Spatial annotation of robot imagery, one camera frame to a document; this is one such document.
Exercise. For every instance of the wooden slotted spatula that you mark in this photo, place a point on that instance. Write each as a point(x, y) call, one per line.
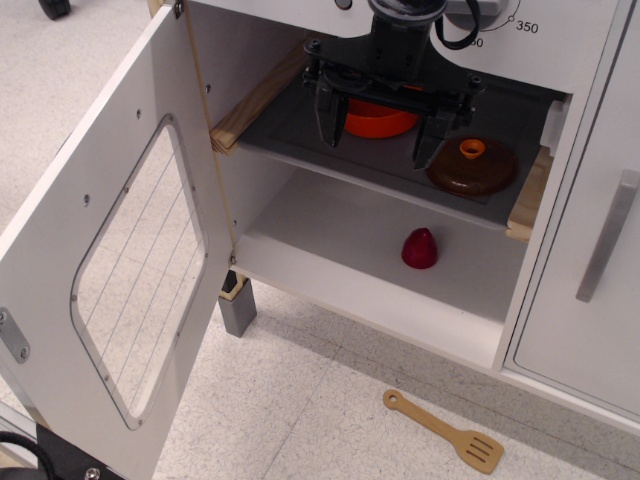
point(474, 448)

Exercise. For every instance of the black caster wheel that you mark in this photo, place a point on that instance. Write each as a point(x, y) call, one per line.
point(55, 9)

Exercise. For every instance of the red toy fruit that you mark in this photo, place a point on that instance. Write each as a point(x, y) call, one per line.
point(419, 250)

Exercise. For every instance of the grey oven temperature knob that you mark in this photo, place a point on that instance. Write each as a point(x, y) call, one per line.
point(488, 8)

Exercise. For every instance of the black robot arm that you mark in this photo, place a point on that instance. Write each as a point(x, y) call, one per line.
point(405, 7)

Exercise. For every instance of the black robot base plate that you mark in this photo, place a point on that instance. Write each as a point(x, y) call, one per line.
point(56, 458)

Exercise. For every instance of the white cupboard door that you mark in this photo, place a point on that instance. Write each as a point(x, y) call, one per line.
point(589, 343)

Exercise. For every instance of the grey cabinet leg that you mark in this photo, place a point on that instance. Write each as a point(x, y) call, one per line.
point(237, 303)

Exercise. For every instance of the brown pot lid orange knob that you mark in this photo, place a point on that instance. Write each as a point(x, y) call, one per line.
point(473, 167)

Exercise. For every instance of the white toy kitchen oven cabinet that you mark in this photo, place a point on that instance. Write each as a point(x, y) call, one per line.
point(482, 256)

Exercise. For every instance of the silver cupboard door handle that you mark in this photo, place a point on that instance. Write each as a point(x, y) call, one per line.
point(619, 210)

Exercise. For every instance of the orange plastic bowl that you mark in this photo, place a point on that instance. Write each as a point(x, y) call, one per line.
point(372, 121)

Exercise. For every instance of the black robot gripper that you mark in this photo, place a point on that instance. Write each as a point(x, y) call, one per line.
point(395, 65)

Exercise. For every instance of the white oven door with window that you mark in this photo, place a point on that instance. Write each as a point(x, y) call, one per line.
point(111, 269)

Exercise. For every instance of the grey oven shelf tray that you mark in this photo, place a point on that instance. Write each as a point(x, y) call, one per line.
point(511, 113)

